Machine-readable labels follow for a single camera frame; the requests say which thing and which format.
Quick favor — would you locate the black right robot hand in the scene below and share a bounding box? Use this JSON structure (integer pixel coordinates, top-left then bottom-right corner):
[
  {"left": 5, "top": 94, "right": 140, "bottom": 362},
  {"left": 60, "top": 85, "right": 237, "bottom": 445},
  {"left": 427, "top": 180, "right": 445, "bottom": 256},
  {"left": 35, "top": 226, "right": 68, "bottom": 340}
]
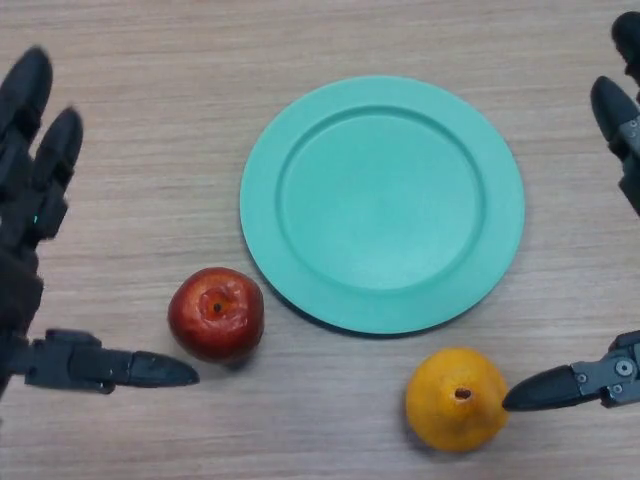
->
[{"left": 501, "top": 12, "right": 640, "bottom": 412}]

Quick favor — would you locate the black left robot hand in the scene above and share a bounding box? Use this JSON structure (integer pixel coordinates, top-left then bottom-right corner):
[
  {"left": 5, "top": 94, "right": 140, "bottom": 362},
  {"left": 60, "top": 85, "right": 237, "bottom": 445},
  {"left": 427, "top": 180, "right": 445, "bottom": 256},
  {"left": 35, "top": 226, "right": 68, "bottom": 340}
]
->
[{"left": 0, "top": 45, "right": 201, "bottom": 401}]

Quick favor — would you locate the red apple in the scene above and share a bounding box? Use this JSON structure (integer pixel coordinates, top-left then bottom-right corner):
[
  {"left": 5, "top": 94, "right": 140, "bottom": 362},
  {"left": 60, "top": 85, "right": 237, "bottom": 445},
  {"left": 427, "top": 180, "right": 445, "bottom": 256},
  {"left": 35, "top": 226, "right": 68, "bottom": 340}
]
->
[{"left": 167, "top": 267, "right": 266, "bottom": 365}]

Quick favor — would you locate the green round plate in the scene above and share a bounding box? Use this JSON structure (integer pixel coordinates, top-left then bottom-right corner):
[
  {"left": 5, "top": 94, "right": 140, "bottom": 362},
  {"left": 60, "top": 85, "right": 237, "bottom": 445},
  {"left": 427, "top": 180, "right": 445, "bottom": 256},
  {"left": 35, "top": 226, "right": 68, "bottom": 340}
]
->
[{"left": 239, "top": 75, "right": 526, "bottom": 337}]

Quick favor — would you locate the orange-yellow pear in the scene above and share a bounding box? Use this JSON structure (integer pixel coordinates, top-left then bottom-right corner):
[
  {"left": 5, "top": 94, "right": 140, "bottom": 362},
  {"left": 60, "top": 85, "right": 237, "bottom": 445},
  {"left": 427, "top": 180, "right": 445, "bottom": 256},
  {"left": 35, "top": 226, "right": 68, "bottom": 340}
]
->
[{"left": 405, "top": 347, "right": 510, "bottom": 454}]

